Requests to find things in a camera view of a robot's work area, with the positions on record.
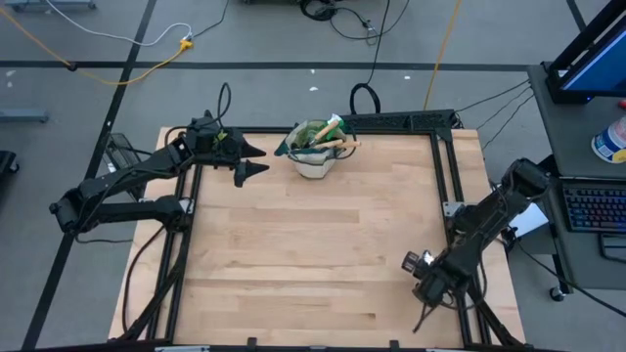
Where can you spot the black aluminium table frame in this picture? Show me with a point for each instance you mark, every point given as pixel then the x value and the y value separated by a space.
pixel 259 130

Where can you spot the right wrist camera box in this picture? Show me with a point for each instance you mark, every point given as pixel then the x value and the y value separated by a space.
pixel 412 262

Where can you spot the beige green gardening tote bag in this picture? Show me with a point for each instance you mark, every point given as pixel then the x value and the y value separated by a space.
pixel 315 168

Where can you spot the black backlit keyboard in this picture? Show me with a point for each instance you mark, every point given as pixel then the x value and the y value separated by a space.
pixel 594 207

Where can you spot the black computer monitor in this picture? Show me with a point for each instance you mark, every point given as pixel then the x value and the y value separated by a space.
pixel 601 63

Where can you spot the white blue wipes canister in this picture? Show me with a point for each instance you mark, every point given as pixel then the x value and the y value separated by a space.
pixel 609 144

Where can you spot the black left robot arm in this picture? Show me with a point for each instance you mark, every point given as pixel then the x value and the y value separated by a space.
pixel 112 217

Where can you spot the black mesh box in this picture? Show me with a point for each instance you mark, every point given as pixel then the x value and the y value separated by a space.
pixel 120 149

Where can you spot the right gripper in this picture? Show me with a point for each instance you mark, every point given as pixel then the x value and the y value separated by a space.
pixel 433 283

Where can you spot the artificial plant in white pot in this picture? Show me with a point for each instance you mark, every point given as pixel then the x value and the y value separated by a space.
pixel 221 137

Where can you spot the white paper sheet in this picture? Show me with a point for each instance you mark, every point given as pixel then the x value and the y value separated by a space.
pixel 530 220

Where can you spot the gray equipment cart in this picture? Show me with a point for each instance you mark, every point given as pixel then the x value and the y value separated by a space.
pixel 562 132

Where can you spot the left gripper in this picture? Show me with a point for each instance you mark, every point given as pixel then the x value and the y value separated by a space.
pixel 225 146

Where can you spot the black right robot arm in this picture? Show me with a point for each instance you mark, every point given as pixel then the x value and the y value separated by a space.
pixel 489 225

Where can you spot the black chair base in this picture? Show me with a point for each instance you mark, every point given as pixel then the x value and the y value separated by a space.
pixel 7 162

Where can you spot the gray furniture base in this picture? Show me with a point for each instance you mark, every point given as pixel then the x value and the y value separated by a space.
pixel 49 5
pixel 22 116

